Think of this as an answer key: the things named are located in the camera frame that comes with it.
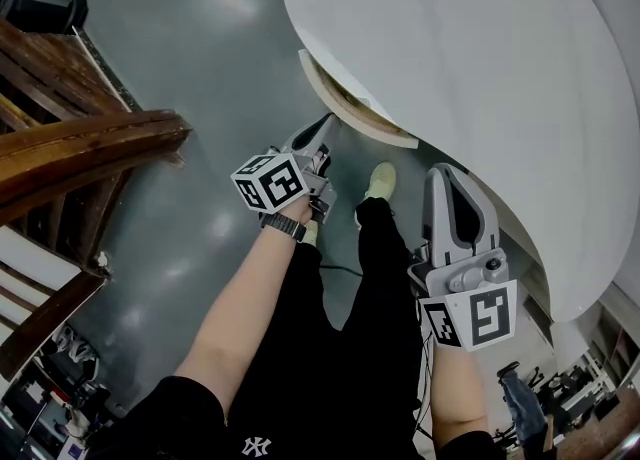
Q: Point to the black wristwatch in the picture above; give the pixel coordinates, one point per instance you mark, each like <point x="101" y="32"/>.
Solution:
<point x="285" y="227"/>

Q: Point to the black trousers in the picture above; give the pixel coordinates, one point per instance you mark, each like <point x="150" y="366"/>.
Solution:
<point x="380" y="298"/>

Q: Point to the large white drawer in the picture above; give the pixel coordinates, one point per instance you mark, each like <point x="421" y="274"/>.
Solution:
<point x="365" y="120"/>

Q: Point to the person's right pale shoe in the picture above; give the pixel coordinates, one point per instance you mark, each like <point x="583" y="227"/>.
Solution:
<point x="381" y="180"/>

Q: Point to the white curved desk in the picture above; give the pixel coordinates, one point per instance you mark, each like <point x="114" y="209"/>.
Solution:
<point x="475" y="73"/>

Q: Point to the person's left pale shoe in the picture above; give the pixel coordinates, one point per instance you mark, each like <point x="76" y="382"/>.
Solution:
<point x="311" y="233"/>

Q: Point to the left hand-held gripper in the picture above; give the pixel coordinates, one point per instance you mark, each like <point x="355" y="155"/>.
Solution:
<point x="280" y="183"/>

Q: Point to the person's left forearm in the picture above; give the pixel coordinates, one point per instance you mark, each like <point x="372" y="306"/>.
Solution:
<point x="240" y="318"/>

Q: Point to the grey sneaker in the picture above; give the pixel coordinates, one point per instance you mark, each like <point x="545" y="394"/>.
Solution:
<point x="75" y="348"/>

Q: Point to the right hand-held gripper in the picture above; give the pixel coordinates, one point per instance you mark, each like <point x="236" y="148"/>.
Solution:
<point x="480" y="308"/>

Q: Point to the grey shelf unit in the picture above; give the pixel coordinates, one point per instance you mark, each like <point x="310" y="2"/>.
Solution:
<point x="600" y="343"/>

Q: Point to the person's pale shoe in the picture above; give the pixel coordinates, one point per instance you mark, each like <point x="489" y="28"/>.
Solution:
<point x="311" y="233"/>
<point x="381" y="180"/>

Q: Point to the person's right forearm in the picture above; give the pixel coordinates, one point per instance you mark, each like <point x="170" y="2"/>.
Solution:
<point x="457" y="393"/>

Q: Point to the black logo shirt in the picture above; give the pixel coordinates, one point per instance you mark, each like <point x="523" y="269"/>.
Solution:
<point x="175" y="423"/>

